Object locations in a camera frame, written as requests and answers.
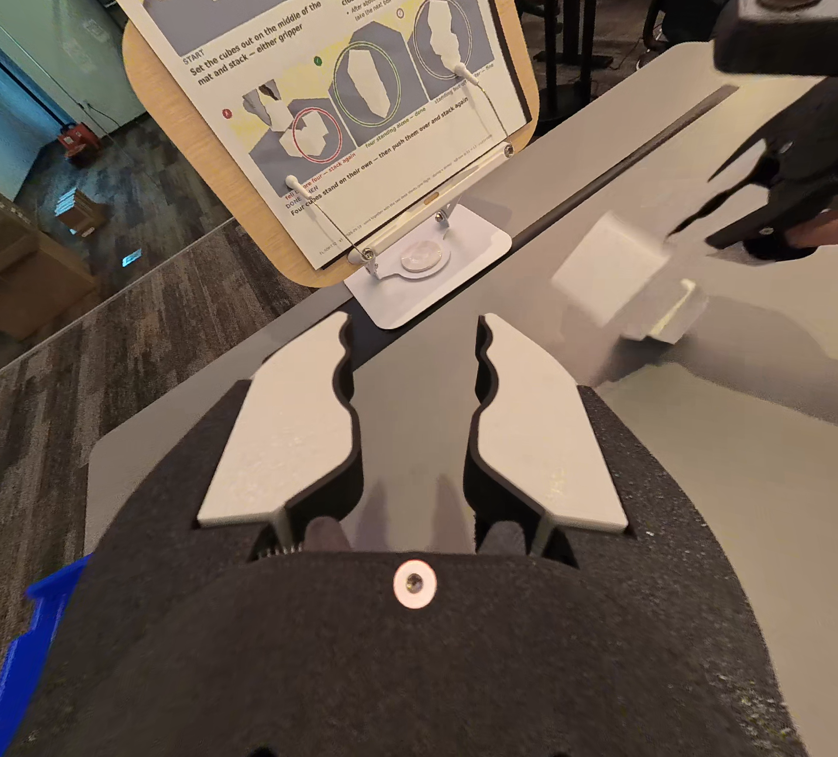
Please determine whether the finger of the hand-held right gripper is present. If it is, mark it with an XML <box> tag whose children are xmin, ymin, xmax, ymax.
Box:
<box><xmin>664</xmin><ymin>181</ymin><xmax>780</xmax><ymax>250</ymax></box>
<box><xmin>707</xmin><ymin>135</ymin><xmax>786</xmax><ymax>185</ymax></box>

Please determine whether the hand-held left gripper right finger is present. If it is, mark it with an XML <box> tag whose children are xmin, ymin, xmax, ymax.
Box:
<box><xmin>464</xmin><ymin>313</ymin><xmax>629</xmax><ymax>554</ymax></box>

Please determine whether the large cardboard box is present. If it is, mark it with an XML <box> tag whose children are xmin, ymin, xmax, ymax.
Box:
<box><xmin>0</xmin><ymin>194</ymin><xmax>99</xmax><ymax>342</ymax></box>

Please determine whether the small cardboard box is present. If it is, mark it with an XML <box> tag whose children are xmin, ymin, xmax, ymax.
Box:
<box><xmin>55</xmin><ymin>187</ymin><xmax>109</xmax><ymax>237</ymax></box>

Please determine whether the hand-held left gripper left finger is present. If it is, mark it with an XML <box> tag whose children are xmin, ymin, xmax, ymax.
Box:
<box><xmin>196</xmin><ymin>312</ymin><xmax>364</xmax><ymax>551</ymax></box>

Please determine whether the small red equipment case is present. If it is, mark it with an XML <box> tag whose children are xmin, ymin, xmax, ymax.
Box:
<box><xmin>58</xmin><ymin>122</ymin><xmax>102</xmax><ymax>158</ymax></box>

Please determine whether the wooden book stand white base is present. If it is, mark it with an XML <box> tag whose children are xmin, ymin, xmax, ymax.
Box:
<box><xmin>121</xmin><ymin>0</ymin><xmax>541</xmax><ymax>331</ymax></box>

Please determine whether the white hard foam cube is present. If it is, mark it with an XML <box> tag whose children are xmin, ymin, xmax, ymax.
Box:
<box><xmin>550</xmin><ymin>210</ymin><xmax>672</xmax><ymax>329</ymax></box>
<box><xmin>622</xmin><ymin>279</ymin><xmax>711</xmax><ymax>345</ymax></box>

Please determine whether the printed instruction sheet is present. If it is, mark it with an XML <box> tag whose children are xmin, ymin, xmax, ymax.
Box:
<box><xmin>55</xmin><ymin>0</ymin><xmax>531</xmax><ymax>270</ymax></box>

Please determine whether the person's right hand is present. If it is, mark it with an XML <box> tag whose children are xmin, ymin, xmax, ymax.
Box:
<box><xmin>786</xmin><ymin>207</ymin><xmax>838</xmax><ymax>248</ymax></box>

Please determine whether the blue plastic bin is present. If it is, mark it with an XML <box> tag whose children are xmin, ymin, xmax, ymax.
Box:
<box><xmin>0</xmin><ymin>553</ymin><xmax>89</xmax><ymax>715</ymax></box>

